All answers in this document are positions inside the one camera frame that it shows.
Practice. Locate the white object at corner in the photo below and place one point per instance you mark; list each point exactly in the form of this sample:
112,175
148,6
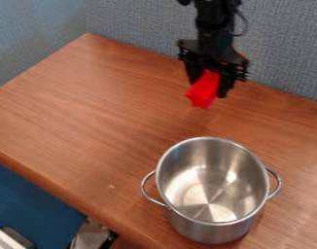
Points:
13,240

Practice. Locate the grey table leg bracket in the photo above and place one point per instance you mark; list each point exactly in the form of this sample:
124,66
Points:
92,236

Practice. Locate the red block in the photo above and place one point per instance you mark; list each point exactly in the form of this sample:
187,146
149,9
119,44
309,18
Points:
202,92

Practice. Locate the metal pot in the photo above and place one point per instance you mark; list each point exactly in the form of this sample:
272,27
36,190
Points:
214,185

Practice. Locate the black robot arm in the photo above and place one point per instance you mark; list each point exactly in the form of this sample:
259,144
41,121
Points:
219,14

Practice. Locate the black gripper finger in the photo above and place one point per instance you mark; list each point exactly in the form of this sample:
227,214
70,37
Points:
193,70
226,83

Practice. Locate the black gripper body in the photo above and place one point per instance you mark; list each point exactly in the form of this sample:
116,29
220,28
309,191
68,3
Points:
212,44

